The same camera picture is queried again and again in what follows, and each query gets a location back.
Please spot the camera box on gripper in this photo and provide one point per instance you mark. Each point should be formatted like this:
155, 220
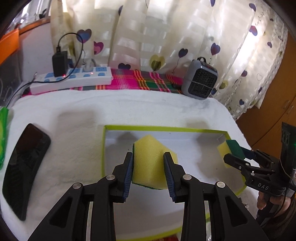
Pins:
287, 155

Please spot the yellow sponge green backing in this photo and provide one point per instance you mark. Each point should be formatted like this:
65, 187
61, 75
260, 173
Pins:
148, 163

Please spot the pink plaid cloth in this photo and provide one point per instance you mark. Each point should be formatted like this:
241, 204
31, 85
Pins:
124, 79

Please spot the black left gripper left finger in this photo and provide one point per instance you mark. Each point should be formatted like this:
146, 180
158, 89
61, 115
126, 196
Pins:
67, 220

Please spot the white plug in strip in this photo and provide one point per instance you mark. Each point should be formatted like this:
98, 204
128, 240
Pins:
89, 65

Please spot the orange plastic tray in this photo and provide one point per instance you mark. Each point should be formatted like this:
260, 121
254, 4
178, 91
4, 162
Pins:
9, 44

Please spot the cream heart pattern curtain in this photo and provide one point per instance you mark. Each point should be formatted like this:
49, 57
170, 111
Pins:
244, 40

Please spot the white blue power strip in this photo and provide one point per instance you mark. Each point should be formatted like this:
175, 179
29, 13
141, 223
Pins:
79, 78

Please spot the green rimmed shallow box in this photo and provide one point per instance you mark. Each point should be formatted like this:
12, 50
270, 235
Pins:
150, 214

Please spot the black power adapter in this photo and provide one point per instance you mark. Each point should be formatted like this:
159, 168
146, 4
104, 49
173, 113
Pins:
60, 62

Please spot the brown wooden wardrobe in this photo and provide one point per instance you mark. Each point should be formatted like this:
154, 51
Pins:
262, 126

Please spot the right hand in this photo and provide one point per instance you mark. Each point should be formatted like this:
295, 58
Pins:
280, 200

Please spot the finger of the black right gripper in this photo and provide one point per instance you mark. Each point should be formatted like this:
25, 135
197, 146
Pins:
262, 158
243, 166

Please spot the grey small fan heater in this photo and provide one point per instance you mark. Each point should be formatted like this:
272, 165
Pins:
199, 79

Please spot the black smartphone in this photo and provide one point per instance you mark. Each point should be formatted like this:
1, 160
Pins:
22, 168

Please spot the white fluffy towel cover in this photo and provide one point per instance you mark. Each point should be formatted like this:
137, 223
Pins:
74, 120

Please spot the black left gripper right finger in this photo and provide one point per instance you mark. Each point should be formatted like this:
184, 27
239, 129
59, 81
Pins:
229, 218

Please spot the green tissue packet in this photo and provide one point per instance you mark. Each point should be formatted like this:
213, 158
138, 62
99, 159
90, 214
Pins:
3, 122

